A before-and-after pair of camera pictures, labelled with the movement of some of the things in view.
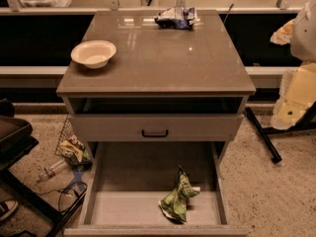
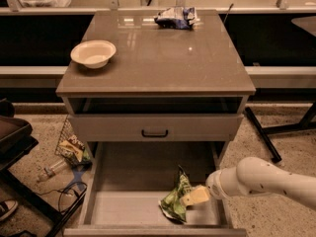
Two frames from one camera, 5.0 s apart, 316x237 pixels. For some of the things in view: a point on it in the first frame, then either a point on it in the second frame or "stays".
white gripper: (304, 37) -> (213, 185)
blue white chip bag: (182, 18) stays
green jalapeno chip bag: (174, 203) stays
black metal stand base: (264, 132) stays
